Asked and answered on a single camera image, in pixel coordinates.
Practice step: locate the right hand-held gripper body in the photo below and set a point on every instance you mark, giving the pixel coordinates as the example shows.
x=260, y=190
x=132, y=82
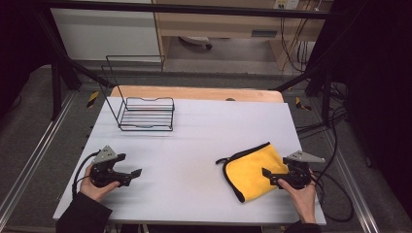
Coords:
x=298, y=176

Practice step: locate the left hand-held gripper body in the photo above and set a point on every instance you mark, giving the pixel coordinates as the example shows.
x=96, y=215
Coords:
x=103, y=173

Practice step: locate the yellow cloth with black trim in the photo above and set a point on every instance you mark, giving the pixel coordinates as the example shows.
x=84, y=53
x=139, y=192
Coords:
x=249, y=171

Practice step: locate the person's left hand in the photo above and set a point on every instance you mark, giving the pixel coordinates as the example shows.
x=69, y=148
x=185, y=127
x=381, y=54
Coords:
x=94, y=191

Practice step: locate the person's right hand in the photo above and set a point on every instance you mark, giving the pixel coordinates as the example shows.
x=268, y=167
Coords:
x=303, y=202

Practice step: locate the wooden board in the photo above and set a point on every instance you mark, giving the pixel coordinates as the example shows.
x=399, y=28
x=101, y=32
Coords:
x=194, y=93

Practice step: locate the office chair base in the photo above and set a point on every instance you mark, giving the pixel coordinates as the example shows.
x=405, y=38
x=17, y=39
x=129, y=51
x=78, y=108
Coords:
x=196, y=40

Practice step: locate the wooden desk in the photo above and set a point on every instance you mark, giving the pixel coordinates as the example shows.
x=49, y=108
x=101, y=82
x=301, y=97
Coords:
x=226, y=26

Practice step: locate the aluminium rail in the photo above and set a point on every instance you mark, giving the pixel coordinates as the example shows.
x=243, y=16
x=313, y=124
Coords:
x=35, y=152
x=351, y=181

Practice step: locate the black frame strut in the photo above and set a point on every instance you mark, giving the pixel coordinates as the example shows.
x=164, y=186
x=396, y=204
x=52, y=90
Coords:
x=69, y=64
x=307, y=76

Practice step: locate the wall power outlet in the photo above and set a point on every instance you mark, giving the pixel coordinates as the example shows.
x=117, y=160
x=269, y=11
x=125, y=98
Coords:
x=286, y=4

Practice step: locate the black horizontal frame bar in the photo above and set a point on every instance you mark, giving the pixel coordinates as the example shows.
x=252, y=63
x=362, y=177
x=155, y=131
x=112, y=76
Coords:
x=194, y=9

